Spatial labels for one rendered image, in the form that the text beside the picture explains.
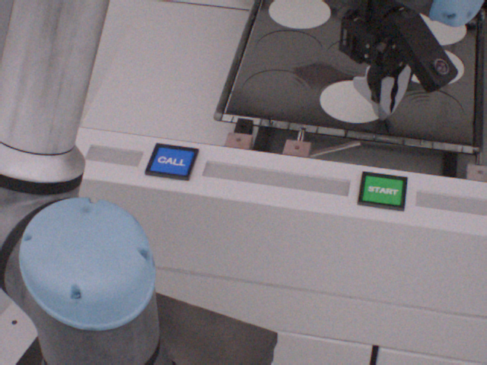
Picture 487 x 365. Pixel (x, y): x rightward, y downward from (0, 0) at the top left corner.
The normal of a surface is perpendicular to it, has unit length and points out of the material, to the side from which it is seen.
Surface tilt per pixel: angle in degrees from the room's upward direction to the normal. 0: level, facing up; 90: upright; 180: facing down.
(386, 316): 90
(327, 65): 0
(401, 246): 90
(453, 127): 0
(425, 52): 32
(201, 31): 0
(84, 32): 87
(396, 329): 90
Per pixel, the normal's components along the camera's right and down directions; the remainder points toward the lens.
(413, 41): 0.33, -0.35
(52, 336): -0.54, 0.56
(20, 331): 0.00, -0.74
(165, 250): -0.20, 0.66
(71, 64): 0.57, 0.49
